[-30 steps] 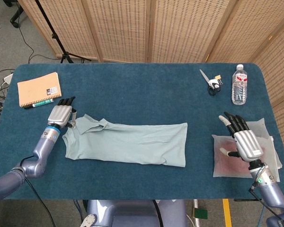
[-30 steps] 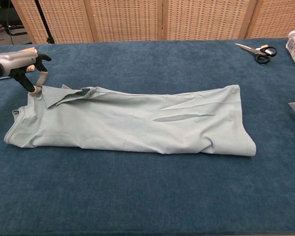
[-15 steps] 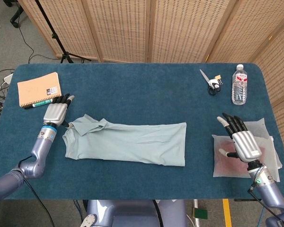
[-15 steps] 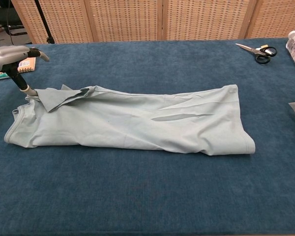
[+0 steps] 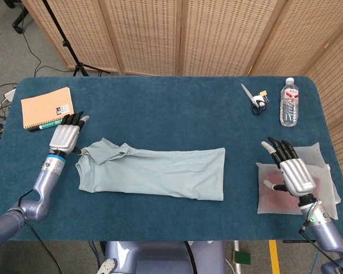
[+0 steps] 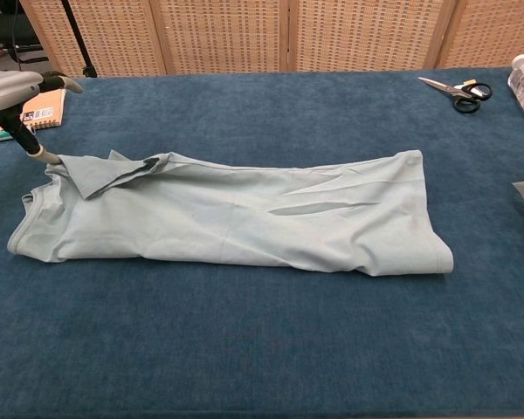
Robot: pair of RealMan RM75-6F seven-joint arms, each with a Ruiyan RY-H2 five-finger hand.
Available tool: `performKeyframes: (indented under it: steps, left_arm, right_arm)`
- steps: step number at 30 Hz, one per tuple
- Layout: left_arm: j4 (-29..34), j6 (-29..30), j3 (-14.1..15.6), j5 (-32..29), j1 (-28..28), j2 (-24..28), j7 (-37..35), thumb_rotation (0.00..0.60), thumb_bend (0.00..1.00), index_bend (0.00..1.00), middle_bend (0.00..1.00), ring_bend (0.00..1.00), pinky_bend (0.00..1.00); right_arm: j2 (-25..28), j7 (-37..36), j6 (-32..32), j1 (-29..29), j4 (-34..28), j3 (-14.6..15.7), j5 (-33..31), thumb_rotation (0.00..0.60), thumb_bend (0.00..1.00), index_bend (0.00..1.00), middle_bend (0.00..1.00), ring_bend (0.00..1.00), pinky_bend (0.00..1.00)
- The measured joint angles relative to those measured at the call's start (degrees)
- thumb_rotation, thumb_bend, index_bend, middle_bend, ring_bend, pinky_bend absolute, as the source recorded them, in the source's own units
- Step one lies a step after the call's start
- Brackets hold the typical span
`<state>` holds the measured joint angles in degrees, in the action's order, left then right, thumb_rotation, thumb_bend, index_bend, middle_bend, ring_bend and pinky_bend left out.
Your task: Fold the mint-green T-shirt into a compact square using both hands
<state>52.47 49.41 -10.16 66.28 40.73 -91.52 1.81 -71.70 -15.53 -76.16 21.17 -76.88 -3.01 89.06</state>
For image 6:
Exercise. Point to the black office chair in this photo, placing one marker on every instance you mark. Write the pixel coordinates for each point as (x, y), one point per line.
(0, 28)

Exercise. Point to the black tripod stand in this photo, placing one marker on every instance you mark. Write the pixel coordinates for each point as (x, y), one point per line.
(76, 31)

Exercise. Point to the blue velvet table cover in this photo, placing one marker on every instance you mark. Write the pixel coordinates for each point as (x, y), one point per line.
(262, 349)

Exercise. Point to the light green t-shirt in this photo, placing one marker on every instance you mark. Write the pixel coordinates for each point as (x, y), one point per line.
(244, 218)

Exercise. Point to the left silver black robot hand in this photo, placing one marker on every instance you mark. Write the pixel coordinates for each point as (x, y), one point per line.
(4, 89)

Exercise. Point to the woven rattan screen panel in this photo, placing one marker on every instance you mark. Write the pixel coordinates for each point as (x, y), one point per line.
(493, 35)
(367, 39)
(222, 39)
(113, 39)

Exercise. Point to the tan spiral notebook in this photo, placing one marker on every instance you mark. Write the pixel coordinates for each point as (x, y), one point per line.
(48, 105)

